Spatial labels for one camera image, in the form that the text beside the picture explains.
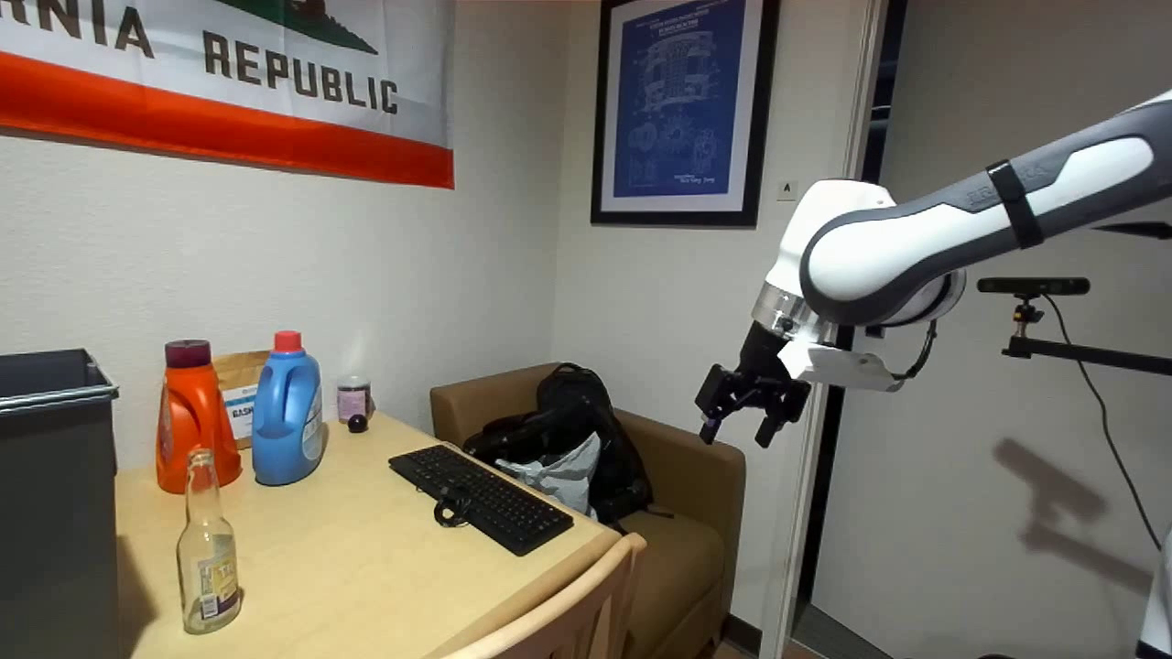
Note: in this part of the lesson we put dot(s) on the black computer keyboard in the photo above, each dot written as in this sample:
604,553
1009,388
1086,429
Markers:
479,500

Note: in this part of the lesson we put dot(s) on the small black round object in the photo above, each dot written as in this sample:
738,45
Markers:
355,423

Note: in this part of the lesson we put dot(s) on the light wooden table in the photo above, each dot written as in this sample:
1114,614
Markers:
351,549

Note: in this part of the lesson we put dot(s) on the brown sofa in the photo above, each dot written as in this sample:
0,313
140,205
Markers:
683,536

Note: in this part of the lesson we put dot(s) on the framed blue print picture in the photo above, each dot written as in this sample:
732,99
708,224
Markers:
683,111

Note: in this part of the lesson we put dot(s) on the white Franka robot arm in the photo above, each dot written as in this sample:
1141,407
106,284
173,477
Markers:
879,244

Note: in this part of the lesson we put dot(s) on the black camera on stand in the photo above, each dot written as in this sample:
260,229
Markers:
1029,288

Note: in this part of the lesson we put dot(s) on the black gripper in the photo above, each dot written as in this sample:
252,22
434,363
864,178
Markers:
755,371

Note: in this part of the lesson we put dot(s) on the clear glass bottle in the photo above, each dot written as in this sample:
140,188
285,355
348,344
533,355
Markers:
206,562

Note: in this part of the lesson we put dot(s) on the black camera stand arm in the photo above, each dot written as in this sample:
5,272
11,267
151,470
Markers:
1086,354

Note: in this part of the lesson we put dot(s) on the black backpack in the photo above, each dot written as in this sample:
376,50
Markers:
572,427

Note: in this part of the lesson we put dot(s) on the brown cardboard box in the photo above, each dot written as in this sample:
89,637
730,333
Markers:
240,371

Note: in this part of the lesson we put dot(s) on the blue detergent bottle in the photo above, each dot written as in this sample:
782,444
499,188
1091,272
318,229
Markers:
285,423

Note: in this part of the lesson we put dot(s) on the gray trash bin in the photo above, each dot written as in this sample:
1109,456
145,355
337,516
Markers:
55,515

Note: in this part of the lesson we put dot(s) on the white plastic bag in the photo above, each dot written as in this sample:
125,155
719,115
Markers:
560,470

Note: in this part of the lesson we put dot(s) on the small black keyboard-side object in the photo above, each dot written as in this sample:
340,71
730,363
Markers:
448,515

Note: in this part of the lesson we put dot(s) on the orange detergent bottle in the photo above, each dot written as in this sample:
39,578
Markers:
191,427

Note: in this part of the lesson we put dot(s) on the California Republic flag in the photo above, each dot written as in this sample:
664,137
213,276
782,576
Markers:
183,115

